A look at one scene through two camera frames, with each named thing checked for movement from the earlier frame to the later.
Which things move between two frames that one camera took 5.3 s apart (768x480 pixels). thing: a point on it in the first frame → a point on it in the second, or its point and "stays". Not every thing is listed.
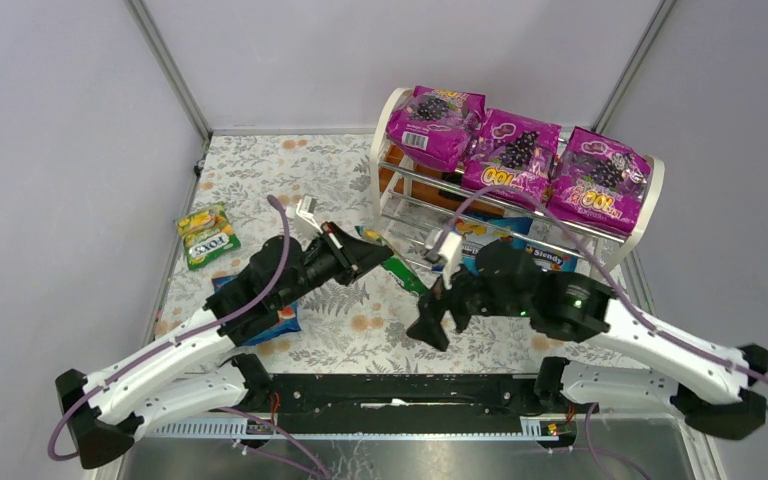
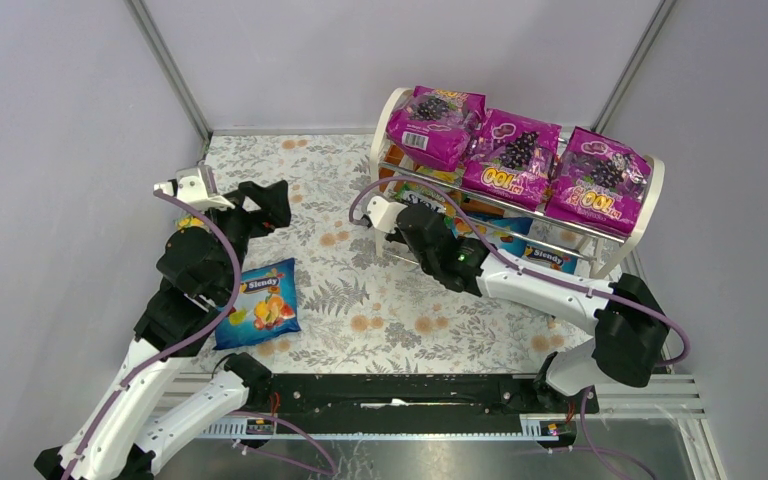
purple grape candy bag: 600,182 stays
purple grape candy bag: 436,125 stays
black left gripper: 345,256 → 244,213
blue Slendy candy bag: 553,261 stays
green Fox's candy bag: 406,277 → 426,196
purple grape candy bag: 513,153 stays
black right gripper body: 454,303 → 408,225
